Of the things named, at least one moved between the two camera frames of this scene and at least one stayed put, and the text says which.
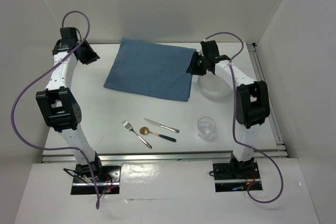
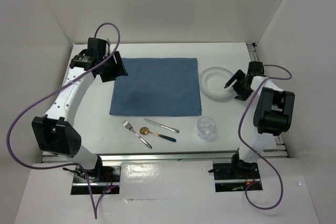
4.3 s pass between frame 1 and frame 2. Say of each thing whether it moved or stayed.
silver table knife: stayed
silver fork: stayed
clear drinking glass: stayed
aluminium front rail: stayed
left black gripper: moved
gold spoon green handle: stayed
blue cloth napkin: moved
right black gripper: moved
